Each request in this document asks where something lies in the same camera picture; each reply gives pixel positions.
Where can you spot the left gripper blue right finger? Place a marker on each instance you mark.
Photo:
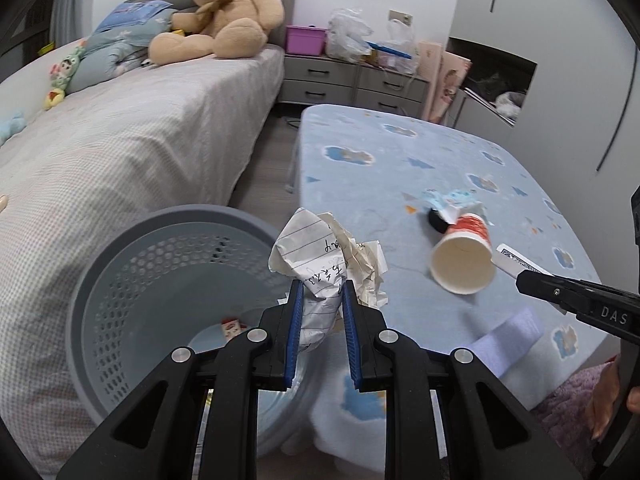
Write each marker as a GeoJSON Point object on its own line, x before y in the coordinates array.
{"type": "Point", "coordinates": [448, 402]}

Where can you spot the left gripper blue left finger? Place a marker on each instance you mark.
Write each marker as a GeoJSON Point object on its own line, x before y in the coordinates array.
{"type": "Point", "coordinates": [195, 415]}

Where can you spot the red white paper cup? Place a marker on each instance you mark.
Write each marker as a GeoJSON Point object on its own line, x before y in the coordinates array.
{"type": "Point", "coordinates": [461, 261]}

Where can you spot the light blue wipes packet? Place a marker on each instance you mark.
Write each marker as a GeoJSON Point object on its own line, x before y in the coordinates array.
{"type": "Point", "coordinates": [454, 204]}

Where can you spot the white paper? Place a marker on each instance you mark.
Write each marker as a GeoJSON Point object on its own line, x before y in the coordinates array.
{"type": "Point", "coordinates": [318, 251]}

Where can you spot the purple toothpaste box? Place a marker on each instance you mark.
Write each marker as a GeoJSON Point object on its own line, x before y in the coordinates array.
{"type": "Point", "coordinates": [505, 337]}

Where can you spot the black elastic band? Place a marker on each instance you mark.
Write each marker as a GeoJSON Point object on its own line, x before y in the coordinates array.
{"type": "Point", "coordinates": [439, 224]}

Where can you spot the grey perforated trash basket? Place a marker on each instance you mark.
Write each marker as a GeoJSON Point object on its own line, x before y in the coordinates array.
{"type": "Point", "coordinates": [171, 280]}

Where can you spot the person's right hand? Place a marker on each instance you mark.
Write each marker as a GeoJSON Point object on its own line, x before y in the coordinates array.
{"type": "Point", "coordinates": [605, 394]}

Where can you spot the light blue patterned table blanket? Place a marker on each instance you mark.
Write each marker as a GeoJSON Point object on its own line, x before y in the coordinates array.
{"type": "Point", "coordinates": [374, 172]}

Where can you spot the small beige oval object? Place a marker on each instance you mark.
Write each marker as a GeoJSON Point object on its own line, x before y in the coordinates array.
{"type": "Point", "coordinates": [2, 203]}

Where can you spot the pink cartoon boards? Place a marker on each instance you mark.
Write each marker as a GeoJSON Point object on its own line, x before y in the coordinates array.
{"type": "Point", "coordinates": [444, 71]}

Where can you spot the grey checked bed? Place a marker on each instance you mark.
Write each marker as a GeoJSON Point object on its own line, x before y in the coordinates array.
{"type": "Point", "coordinates": [81, 172]}

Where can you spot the clear plastic bag right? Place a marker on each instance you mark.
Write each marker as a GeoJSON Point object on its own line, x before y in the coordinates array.
{"type": "Point", "coordinates": [400, 37]}

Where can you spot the clear plastic bag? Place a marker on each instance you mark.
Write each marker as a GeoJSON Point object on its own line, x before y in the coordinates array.
{"type": "Point", "coordinates": [346, 36]}
{"type": "Point", "coordinates": [400, 37]}

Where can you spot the light blue plush toy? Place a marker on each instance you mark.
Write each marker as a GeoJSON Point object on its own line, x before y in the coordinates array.
{"type": "Point", "coordinates": [11, 126]}

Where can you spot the blue stick tool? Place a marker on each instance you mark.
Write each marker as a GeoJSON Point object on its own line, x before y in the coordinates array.
{"type": "Point", "coordinates": [389, 50]}

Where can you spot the grey drawer nightstand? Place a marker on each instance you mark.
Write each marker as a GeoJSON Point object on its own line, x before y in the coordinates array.
{"type": "Point", "coordinates": [314, 80]}

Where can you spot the small green doll toy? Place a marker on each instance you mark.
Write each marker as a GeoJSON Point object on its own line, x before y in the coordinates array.
{"type": "Point", "coordinates": [60, 76]}

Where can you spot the clear plastic bag left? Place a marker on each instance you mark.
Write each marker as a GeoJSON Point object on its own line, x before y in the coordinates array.
{"type": "Point", "coordinates": [346, 36]}

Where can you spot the purple plastic storage box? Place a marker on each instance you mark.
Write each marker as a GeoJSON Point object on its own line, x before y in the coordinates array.
{"type": "Point", "coordinates": [305, 40]}

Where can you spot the large tan teddy bear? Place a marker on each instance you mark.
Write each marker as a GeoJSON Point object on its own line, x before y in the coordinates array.
{"type": "Point", "coordinates": [224, 28]}

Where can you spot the blue patterned pillow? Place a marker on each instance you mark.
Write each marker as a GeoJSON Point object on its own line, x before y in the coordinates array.
{"type": "Point", "coordinates": [132, 13]}

